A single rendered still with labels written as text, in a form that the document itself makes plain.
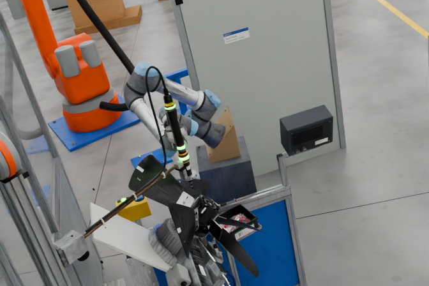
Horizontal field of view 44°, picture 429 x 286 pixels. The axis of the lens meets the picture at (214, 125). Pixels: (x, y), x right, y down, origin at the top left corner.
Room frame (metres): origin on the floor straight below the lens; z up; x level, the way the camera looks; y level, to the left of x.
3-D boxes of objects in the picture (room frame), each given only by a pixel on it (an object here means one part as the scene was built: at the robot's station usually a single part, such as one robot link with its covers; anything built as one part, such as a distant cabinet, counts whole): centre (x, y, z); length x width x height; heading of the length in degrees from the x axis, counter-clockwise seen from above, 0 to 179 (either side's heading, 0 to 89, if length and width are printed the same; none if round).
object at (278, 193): (2.38, 0.12, 0.82); 0.90 x 0.04 x 0.08; 99
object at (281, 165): (2.45, -0.31, 0.96); 0.03 x 0.03 x 0.20; 9
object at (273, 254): (2.38, 0.12, 0.45); 0.82 x 0.01 x 0.66; 99
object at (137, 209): (2.32, 0.51, 1.02); 0.16 x 0.10 x 0.11; 99
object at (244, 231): (2.23, 0.03, 0.85); 0.22 x 0.17 x 0.07; 115
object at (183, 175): (2.00, 0.17, 1.38); 0.09 x 0.07 x 0.10; 134
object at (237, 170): (2.71, 0.00, 0.50); 0.30 x 0.30 x 1.00; 89
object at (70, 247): (1.58, 0.61, 1.42); 0.10 x 0.07 x 0.08; 134
